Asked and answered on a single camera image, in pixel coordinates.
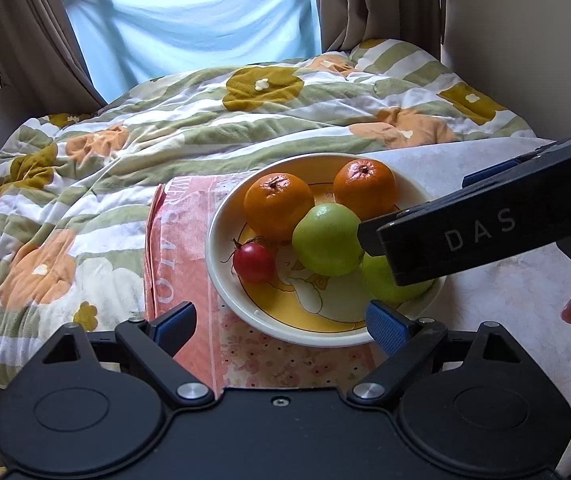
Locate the yellow duck print plate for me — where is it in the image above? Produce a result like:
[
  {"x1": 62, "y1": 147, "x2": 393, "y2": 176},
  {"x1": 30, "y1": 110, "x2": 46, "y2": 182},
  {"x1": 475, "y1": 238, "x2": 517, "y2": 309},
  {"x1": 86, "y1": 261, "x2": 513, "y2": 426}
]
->
[{"x1": 205, "y1": 152, "x2": 446, "y2": 348}]

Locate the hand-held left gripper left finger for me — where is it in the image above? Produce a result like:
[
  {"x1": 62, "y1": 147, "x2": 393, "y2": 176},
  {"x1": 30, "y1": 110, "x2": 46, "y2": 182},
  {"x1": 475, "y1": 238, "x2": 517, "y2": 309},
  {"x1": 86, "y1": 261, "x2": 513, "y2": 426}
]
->
[{"x1": 25, "y1": 301, "x2": 216, "y2": 404}]

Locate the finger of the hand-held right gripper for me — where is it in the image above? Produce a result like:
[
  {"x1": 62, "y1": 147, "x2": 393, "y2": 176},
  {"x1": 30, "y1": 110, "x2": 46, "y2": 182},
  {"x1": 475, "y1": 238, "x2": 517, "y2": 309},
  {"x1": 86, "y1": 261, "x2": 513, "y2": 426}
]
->
[{"x1": 462, "y1": 127, "x2": 571, "y2": 191}]

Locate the white cloth with pink border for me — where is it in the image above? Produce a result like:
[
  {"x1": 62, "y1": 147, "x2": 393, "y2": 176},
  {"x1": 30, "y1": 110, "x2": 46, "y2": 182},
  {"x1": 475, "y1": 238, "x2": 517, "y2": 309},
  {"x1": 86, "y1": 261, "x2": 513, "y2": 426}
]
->
[{"x1": 142, "y1": 137, "x2": 571, "y2": 461}]

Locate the green apple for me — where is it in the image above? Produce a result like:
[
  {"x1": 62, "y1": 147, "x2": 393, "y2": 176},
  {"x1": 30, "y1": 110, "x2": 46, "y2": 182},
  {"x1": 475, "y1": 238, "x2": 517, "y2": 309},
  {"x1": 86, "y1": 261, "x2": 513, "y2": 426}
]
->
[
  {"x1": 292, "y1": 202, "x2": 366, "y2": 277},
  {"x1": 360, "y1": 254, "x2": 436, "y2": 306}
]

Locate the red long-stemmed cherry tomato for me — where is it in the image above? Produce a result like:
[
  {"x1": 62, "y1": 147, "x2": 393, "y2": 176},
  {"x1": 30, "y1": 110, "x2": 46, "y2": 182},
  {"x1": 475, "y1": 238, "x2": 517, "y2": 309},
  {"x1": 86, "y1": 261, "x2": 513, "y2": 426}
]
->
[{"x1": 222, "y1": 239, "x2": 277, "y2": 284}]

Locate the brown curtain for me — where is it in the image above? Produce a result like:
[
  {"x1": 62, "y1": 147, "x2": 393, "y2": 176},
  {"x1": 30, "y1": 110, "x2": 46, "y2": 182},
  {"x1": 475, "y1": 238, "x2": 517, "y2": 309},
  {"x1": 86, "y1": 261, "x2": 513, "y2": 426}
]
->
[
  {"x1": 0, "y1": 0, "x2": 106, "y2": 111},
  {"x1": 310, "y1": 0, "x2": 446, "y2": 56}
]

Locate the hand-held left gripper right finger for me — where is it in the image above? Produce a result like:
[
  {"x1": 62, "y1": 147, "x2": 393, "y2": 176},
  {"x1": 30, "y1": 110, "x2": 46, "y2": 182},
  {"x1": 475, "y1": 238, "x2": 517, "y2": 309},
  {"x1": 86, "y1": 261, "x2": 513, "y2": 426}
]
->
[{"x1": 347, "y1": 299, "x2": 541, "y2": 404}]

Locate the light blue window cloth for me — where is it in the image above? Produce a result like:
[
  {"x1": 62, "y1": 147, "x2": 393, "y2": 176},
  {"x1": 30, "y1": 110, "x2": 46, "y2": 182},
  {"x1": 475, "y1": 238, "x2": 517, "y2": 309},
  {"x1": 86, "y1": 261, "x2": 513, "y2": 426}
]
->
[{"x1": 65, "y1": 0, "x2": 322, "y2": 106}]

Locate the orange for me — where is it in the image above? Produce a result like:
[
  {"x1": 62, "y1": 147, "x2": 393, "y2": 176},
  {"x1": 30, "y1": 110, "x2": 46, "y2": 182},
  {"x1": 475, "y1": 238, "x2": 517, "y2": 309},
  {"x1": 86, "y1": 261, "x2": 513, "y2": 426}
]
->
[
  {"x1": 243, "y1": 172, "x2": 315, "y2": 244},
  {"x1": 333, "y1": 158, "x2": 398, "y2": 222}
]

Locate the grey headboard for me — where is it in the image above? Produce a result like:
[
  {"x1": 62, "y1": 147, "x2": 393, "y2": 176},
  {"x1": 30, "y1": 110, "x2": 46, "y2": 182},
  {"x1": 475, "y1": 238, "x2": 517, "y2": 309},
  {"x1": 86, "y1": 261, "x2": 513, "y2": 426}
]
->
[{"x1": 0, "y1": 85, "x2": 103, "y2": 171}]

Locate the green striped floral blanket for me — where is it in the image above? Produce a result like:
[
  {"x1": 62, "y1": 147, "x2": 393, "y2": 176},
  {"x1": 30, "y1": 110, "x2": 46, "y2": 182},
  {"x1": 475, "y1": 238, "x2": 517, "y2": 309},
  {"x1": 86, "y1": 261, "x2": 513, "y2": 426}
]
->
[{"x1": 0, "y1": 37, "x2": 539, "y2": 391}]

